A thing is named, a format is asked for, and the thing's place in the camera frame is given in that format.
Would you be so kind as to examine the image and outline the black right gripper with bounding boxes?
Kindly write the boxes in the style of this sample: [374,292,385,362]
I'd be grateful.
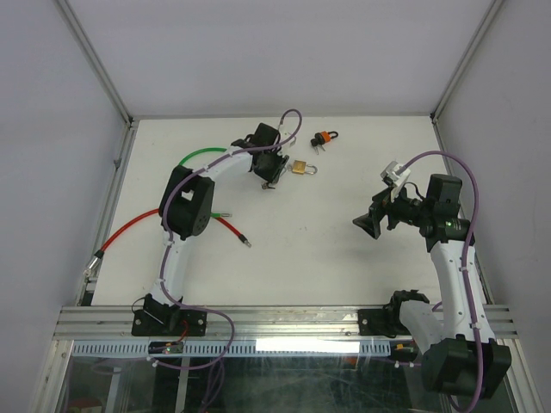
[352,181,432,238]

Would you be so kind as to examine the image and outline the large brass padlock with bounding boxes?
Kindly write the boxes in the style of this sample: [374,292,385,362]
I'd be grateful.
[287,160,318,176]

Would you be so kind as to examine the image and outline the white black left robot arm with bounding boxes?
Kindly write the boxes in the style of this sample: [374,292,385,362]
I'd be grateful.
[132,123,288,337]

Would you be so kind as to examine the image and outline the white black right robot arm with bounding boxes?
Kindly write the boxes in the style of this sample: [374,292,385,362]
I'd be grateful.
[353,174,511,399]

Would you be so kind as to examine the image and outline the keys of orange padlock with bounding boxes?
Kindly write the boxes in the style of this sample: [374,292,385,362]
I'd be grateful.
[313,145,325,155]

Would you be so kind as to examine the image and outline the orange black padlock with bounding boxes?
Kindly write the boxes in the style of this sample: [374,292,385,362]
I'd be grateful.
[310,131,339,148]

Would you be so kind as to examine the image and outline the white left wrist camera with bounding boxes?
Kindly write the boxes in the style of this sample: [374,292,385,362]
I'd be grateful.
[278,137,297,150]

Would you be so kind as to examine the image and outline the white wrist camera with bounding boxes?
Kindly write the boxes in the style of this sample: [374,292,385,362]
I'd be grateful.
[278,137,297,150]
[381,161,411,202]

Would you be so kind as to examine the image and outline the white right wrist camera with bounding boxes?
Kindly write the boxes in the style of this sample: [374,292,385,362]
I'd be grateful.
[381,161,411,202]

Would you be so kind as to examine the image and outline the green cable lock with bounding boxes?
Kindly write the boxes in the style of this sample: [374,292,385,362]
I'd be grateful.
[176,146,233,217]

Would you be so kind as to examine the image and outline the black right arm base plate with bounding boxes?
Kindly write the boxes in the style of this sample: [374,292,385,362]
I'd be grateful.
[357,309,400,338]

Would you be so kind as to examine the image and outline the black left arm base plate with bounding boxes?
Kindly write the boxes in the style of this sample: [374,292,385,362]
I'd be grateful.
[131,308,207,337]

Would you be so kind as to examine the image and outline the red cable lock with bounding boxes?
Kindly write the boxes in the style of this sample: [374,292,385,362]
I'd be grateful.
[84,209,252,279]

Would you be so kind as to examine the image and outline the aluminium mounting rail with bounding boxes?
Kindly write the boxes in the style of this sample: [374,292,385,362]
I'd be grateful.
[53,304,517,341]

